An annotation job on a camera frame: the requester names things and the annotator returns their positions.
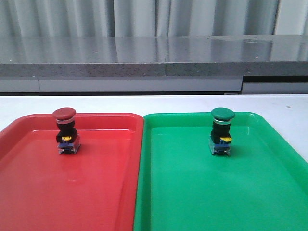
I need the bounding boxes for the green plastic tray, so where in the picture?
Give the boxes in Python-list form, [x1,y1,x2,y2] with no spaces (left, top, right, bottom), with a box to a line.
[134,112,308,231]

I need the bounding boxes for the red mushroom push button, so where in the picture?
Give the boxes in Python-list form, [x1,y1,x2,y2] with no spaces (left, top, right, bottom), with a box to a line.
[52,107,80,154]

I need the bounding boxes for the red plastic tray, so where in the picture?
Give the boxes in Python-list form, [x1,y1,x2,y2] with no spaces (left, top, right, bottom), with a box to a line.
[0,113,143,231]

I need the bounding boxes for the grey stone counter ledge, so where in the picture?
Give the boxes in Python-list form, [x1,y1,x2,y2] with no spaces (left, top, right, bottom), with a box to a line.
[0,35,308,95]

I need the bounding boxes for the green mushroom push button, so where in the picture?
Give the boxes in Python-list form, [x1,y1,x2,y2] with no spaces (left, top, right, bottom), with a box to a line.
[209,107,235,155]

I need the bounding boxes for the white pleated curtain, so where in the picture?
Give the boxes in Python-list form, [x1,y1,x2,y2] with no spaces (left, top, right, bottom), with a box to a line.
[0,0,308,37]

